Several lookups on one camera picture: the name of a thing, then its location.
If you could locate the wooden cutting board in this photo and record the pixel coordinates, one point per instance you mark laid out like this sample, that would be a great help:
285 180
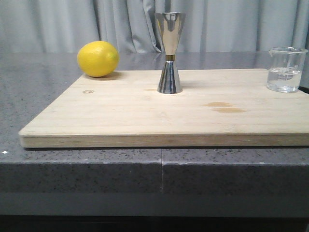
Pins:
229 107

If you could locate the glass beaker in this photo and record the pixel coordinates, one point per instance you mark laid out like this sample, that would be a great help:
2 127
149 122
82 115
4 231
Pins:
286 69

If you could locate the steel double jigger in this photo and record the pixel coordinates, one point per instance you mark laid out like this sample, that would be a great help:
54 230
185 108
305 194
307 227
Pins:
170 26

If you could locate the yellow lemon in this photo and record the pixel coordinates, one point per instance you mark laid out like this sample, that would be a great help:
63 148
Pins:
98 58

